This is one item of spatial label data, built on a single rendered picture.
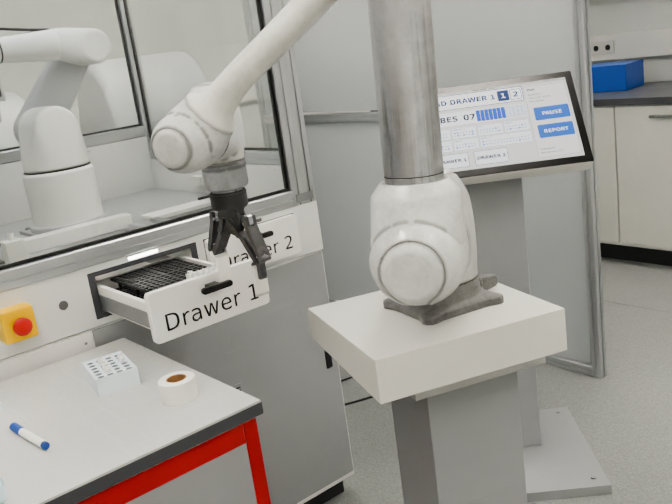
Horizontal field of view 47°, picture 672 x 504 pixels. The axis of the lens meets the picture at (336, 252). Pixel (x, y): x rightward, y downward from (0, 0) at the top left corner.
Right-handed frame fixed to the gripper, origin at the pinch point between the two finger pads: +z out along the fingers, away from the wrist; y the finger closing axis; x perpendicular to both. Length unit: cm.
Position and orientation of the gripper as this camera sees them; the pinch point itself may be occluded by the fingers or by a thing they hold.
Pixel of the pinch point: (243, 284)
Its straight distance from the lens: 163.2
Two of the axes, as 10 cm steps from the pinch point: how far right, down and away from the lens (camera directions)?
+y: -6.4, -1.2, 7.6
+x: -7.5, 2.6, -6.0
